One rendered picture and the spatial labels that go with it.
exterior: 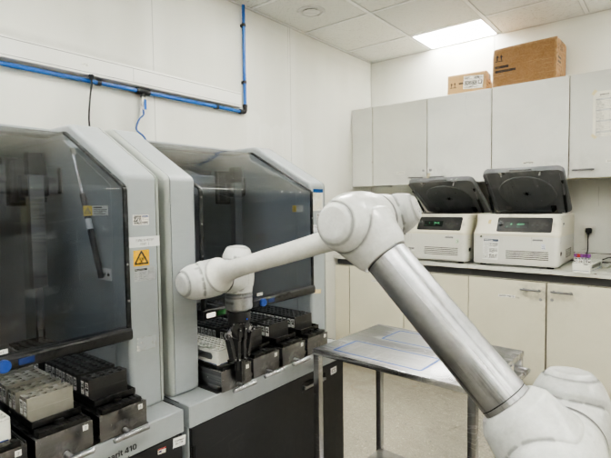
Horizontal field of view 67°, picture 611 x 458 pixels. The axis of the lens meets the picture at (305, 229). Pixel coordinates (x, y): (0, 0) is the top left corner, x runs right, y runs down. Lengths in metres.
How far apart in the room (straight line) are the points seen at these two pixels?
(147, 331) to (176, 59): 1.92
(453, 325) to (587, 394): 0.32
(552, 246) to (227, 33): 2.54
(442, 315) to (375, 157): 3.30
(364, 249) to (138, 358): 0.80
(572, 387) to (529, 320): 2.36
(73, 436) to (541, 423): 1.05
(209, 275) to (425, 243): 2.53
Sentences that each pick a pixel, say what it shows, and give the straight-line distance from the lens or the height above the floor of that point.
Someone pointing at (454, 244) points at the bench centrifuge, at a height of 1.04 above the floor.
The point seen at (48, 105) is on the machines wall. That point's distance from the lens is 2.59.
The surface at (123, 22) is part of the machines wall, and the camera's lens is 2.90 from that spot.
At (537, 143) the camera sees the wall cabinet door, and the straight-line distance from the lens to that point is 3.73.
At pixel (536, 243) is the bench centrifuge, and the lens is 3.43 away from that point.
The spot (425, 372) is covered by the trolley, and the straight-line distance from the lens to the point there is 1.56.
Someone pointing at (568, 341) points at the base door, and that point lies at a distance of 3.49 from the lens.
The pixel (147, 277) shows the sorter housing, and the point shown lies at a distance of 1.48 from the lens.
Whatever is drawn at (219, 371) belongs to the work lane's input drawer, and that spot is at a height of 0.81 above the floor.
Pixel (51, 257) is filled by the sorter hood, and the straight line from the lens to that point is 1.33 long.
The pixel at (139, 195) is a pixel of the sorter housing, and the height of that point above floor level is 1.38.
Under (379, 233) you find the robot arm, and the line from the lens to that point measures 1.01.
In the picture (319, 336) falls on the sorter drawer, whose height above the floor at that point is 0.80.
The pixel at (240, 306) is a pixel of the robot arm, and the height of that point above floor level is 1.02.
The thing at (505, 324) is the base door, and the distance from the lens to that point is 3.55.
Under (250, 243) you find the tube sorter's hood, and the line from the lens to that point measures 1.72.
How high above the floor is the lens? 1.34
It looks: 3 degrees down
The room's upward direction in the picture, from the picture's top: 1 degrees counter-clockwise
